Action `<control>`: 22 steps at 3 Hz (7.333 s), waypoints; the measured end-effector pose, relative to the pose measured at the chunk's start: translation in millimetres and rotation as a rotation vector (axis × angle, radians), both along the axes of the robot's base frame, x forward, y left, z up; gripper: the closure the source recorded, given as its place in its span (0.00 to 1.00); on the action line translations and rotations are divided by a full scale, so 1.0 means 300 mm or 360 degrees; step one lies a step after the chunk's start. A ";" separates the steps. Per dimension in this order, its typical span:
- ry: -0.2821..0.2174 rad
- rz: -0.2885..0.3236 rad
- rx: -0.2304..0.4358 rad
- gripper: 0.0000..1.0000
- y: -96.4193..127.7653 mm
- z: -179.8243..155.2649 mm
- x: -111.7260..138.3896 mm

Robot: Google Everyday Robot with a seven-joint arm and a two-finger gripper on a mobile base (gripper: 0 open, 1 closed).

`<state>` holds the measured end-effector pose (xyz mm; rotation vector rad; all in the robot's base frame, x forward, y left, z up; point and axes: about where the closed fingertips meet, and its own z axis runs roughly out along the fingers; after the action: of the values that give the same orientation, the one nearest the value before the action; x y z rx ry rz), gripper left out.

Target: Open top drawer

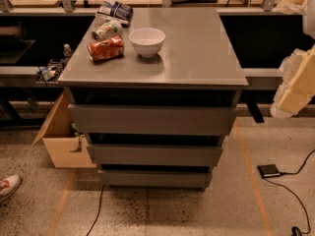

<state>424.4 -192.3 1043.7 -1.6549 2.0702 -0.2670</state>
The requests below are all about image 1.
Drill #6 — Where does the clear plastic water bottle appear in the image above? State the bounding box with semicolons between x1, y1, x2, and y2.
63;44;73;63

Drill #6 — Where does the red white sneaker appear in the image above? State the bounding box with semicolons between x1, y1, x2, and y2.
0;174;22;204

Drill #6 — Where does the black floor cable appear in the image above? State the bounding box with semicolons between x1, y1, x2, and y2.
86;184;106;236

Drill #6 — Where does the grey middle drawer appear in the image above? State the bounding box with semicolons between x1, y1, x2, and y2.
87;144;221;166

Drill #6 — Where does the green white soda can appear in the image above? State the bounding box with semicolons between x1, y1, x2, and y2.
92;20;122;41

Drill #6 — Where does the cardboard box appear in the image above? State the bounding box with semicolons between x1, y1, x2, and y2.
32;92;95;168

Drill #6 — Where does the orange soda can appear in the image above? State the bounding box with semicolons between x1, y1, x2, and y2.
87;35;124;62

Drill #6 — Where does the grey drawer cabinet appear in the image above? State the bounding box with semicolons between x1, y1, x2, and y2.
57;7;249;192

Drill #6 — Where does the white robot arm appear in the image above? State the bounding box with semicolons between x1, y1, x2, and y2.
270;0;315;119

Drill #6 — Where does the grey drawer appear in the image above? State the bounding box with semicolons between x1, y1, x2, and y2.
97;170;212;189
68;104;236;136
87;144;221;166

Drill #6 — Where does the black foot pedal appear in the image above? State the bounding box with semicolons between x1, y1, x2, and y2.
257;164;281;178

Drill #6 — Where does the white ceramic bowl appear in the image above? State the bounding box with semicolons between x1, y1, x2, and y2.
129;28;165;57

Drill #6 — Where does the black pedal cable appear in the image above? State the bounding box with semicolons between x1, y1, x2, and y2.
263;148;315;236

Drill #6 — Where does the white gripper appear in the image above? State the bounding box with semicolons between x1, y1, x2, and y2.
270;48;315;119

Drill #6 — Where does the grey bottom drawer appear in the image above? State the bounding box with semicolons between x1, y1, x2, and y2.
97;170;212;189

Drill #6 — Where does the blue chip bag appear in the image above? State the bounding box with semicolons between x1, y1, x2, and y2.
97;0;133;26

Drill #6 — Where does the grey top drawer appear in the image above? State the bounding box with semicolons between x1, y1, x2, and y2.
68;104;236;136

